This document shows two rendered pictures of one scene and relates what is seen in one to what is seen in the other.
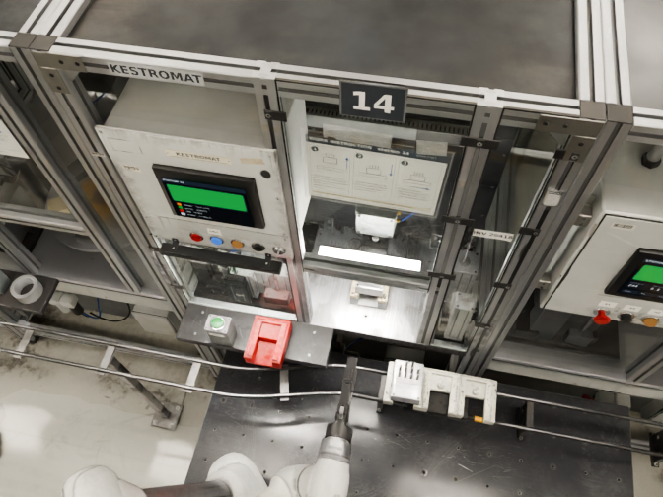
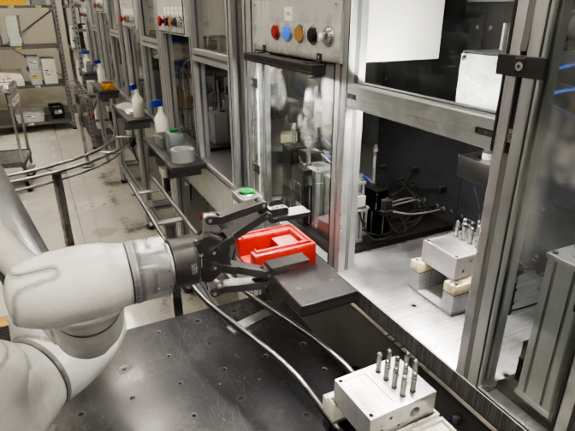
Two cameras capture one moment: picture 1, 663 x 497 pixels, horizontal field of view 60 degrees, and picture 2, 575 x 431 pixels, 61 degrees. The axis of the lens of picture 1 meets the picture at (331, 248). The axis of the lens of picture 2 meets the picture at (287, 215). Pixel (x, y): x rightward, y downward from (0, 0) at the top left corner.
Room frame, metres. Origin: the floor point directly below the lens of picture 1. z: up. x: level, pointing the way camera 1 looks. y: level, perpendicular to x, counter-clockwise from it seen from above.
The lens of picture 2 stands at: (0.09, -0.58, 1.47)
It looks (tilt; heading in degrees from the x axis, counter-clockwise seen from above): 23 degrees down; 49
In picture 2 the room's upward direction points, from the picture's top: straight up
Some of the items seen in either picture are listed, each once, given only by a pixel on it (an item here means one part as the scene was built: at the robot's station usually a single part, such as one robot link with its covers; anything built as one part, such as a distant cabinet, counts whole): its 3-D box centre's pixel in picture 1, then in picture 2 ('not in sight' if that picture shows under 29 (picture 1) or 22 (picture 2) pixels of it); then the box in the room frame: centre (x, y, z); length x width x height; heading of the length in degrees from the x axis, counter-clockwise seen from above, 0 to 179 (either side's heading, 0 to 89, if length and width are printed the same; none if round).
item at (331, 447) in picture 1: (335, 450); (150, 268); (0.34, 0.02, 1.12); 0.09 x 0.06 x 0.09; 76
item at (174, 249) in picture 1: (220, 255); (281, 57); (0.85, 0.32, 1.37); 0.36 x 0.04 x 0.04; 76
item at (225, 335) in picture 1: (221, 327); (251, 212); (0.80, 0.39, 0.97); 0.08 x 0.08 x 0.12; 76
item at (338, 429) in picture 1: (340, 424); (198, 257); (0.41, 0.00, 1.12); 0.09 x 0.07 x 0.08; 166
